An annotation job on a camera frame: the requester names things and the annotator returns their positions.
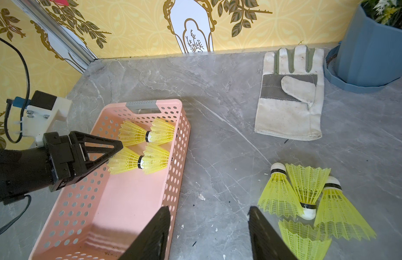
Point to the yellow shuttlecock six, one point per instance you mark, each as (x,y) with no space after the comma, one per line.
(308,183)

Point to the potted plant blue pot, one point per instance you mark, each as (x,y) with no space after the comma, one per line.
(368,58)

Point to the yellow shuttlecock five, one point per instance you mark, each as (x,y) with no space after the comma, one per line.
(278,197)

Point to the yellow shuttlecock seven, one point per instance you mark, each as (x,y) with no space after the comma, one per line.
(336,215)

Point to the yellow shuttlecock four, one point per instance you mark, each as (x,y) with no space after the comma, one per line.
(124,161)

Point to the yellow shuttlecock one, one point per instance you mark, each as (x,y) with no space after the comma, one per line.
(131,134)

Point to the yellow shuttlecock eight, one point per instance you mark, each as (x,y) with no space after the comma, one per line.
(304,241)

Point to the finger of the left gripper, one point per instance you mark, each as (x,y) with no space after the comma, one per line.
(88,159)
(91,144)

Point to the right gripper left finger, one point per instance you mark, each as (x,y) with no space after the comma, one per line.
(151,243)

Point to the yellow shuttlecock three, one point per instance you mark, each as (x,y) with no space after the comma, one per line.
(155,158)

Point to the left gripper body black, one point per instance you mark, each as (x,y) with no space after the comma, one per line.
(66,158)

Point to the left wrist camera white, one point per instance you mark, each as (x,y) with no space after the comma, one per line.
(40,112)

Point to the white grey work glove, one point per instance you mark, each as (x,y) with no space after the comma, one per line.
(292,93)

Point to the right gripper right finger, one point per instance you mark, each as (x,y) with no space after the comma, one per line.
(266,244)

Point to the yellow shuttlecock two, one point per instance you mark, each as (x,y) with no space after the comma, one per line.
(161,132)

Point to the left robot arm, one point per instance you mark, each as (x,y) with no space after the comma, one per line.
(22,172)

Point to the pink plastic storage basket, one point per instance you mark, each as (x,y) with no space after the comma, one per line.
(99,217)

